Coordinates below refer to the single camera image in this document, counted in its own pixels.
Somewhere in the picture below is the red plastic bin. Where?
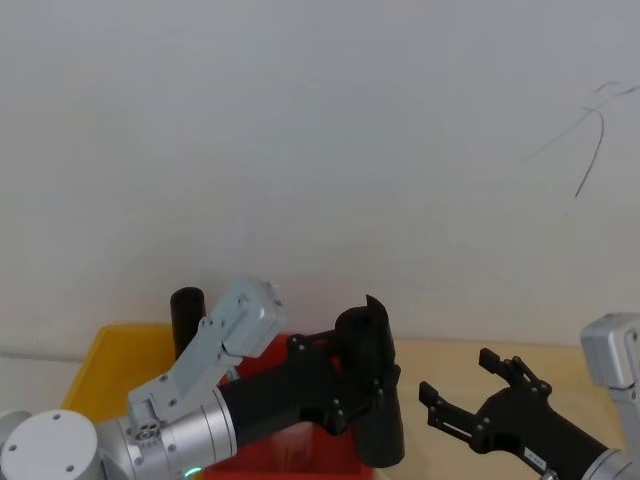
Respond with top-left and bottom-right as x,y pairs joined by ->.
198,331 -> 382,480

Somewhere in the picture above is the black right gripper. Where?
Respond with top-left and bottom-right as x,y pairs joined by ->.
418,347 -> 610,477

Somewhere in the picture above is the black plastic cylinder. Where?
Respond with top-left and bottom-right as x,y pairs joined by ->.
169,286 -> 207,362

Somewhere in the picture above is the yellow plastic bin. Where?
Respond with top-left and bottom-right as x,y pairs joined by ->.
59,323 -> 177,427

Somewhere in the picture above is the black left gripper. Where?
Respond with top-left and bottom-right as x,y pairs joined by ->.
218,327 -> 403,455

